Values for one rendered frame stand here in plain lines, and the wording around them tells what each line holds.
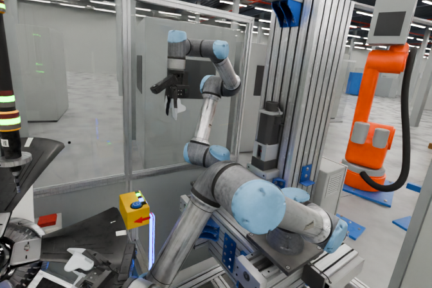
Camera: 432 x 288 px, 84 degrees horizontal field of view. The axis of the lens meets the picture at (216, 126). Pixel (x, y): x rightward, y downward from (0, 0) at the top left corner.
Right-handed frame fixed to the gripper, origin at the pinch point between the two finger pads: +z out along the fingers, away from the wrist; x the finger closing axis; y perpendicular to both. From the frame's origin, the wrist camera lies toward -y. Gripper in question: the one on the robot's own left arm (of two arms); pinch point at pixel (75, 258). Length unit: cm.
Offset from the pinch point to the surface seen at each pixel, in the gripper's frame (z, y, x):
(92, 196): 56, -53, 34
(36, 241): 14.5, 0.5, -0.7
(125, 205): 16.0, -36.4, 14.6
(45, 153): 19.9, -10.7, -22.5
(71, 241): 6.2, -3.7, -0.1
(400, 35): -158, -368, -69
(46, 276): 12.4, 1.5, 11.1
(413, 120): -449, -1010, 203
